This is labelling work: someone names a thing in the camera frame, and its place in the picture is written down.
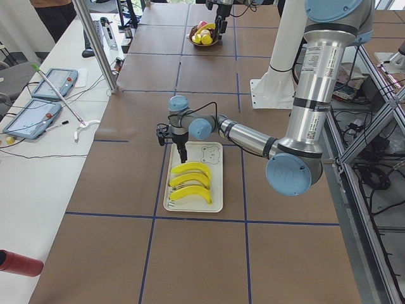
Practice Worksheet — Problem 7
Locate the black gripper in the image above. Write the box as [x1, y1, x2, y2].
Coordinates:
[171, 126, 189, 163]
[214, 0, 233, 40]

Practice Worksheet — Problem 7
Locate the yellow banana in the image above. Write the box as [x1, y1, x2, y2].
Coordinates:
[171, 161, 211, 180]
[196, 23, 216, 34]
[169, 172, 211, 189]
[169, 185, 212, 205]

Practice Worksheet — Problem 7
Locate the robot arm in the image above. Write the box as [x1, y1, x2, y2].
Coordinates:
[156, 1, 375, 196]
[196, 0, 285, 39]

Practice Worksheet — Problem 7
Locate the brown wicker basket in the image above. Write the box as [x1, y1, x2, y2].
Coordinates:
[186, 23, 219, 47]

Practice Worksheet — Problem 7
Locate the red pink apple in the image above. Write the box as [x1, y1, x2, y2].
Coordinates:
[197, 20, 207, 28]

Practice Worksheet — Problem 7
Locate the yellow lemon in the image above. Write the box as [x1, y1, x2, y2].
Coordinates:
[201, 35, 213, 46]

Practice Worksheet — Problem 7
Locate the white bear tray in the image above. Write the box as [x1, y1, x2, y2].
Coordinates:
[163, 141, 223, 213]

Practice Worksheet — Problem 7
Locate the yellow starfruit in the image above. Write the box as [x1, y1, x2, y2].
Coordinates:
[191, 34, 202, 45]

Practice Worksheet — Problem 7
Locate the stack of cloths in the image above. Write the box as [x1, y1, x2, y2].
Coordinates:
[333, 63, 368, 100]

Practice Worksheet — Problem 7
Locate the far blue teach pendant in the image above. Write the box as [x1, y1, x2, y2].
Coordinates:
[31, 68, 78, 101]

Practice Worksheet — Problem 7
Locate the blue teach pendant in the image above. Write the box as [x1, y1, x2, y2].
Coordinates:
[31, 68, 78, 101]
[3, 98, 61, 139]

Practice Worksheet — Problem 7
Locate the near blue teach pendant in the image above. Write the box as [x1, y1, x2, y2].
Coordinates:
[3, 98, 61, 139]

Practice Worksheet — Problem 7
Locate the person in brown top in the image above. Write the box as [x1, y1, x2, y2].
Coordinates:
[30, 0, 77, 43]

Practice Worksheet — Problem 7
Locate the green tipped stick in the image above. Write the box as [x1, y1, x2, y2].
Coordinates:
[31, 63, 86, 126]

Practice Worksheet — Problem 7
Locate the red cylinder bottle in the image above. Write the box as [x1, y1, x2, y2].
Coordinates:
[1, 250, 44, 277]

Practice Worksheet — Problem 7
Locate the white camera pole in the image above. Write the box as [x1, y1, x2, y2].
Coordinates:
[250, 0, 308, 109]

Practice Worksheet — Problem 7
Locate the aluminium frame post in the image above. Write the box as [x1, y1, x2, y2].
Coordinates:
[72, 0, 117, 94]

